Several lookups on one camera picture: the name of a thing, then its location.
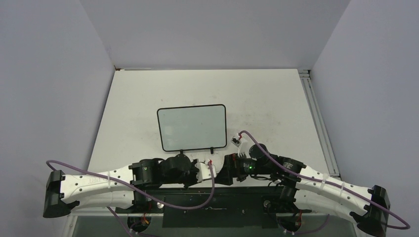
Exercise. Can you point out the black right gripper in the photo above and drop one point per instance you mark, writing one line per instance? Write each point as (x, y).
(231, 169)

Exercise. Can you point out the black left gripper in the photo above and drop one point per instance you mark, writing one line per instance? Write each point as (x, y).
(194, 179)

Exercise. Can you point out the black framed small whiteboard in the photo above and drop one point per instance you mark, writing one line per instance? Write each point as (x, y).
(188, 128)

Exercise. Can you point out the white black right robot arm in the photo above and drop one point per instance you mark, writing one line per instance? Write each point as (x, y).
(308, 189)

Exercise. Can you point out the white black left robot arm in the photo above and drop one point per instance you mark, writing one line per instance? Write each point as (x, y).
(70, 188)

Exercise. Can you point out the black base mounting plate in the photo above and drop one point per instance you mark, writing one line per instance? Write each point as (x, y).
(229, 207)

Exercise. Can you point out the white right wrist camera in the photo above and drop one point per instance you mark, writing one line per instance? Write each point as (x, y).
(242, 145)

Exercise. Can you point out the aluminium right side rail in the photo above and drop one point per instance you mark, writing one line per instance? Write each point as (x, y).
(319, 123)

